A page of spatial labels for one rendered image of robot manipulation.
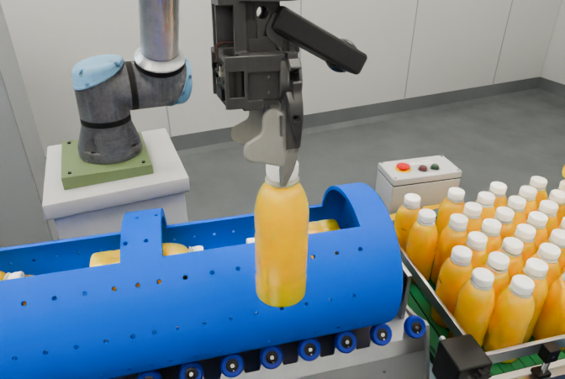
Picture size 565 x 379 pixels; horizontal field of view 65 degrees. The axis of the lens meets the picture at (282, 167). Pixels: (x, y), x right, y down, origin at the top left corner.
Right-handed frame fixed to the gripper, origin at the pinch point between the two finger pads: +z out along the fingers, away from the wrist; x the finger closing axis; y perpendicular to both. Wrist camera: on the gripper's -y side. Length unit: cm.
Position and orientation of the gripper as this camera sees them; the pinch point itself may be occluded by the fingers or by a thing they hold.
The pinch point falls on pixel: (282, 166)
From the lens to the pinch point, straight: 53.0
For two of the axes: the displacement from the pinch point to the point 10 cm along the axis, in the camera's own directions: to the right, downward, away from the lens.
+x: 3.2, 3.8, -8.7
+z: -0.1, 9.2, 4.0
